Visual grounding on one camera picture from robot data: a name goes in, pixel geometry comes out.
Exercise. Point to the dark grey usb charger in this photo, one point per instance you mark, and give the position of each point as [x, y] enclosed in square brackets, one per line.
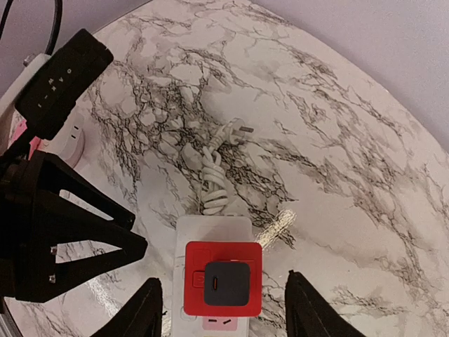
[227, 284]

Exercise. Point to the red cube socket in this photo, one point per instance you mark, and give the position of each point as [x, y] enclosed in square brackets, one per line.
[199, 254]

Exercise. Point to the pink round power strip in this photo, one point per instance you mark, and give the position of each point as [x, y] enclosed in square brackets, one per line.
[69, 142]

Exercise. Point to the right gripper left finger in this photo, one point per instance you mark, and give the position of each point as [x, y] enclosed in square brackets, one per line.
[142, 314]

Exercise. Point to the white multicolour power strip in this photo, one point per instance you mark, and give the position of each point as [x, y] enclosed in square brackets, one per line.
[205, 228]

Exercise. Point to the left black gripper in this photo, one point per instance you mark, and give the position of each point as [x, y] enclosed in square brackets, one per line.
[28, 268]

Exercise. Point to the pink cube socket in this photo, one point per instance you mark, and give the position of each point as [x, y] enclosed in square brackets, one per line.
[20, 129]

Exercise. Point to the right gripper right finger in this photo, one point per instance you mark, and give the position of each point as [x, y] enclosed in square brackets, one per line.
[308, 314]

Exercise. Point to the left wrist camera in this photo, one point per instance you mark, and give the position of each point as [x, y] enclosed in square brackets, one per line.
[51, 94]

